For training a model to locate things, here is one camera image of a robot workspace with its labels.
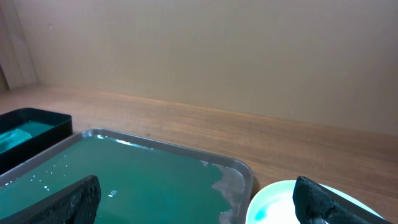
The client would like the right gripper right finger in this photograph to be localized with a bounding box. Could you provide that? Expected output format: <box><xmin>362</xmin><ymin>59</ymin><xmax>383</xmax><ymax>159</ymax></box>
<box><xmin>292</xmin><ymin>176</ymin><xmax>391</xmax><ymax>224</ymax></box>

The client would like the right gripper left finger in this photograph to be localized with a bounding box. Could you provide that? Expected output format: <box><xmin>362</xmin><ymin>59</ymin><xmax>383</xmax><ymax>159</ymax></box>
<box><xmin>1</xmin><ymin>175</ymin><xmax>101</xmax><ymax>224</ymax></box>

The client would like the white plate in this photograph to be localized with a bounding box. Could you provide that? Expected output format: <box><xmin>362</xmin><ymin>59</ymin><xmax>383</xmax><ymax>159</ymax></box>
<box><xmin>246</xmin><ymin>180</ymin><xmax>384</xmax><ymax>224</ymax></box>

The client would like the green yellow scrub sponge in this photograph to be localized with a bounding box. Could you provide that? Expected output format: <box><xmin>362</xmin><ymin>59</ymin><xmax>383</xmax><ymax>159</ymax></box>
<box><xmin>0</xmin><ymin>129</ymin><xmax>32</xmax><ymax>153</ymax></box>

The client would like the dark green serving tray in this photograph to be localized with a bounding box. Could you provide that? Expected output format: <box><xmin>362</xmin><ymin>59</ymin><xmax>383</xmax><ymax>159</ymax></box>
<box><xmin>1</xmin><ymin>129</ymin><xmax>253</xmax><ymax>223</ymax></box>

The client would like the black water basin tray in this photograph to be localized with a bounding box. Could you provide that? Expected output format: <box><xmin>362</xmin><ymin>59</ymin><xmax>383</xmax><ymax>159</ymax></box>
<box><xmin>1</xmin><ymin>108</ymin><xmax>73</xmax><ymax>174</ymax></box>

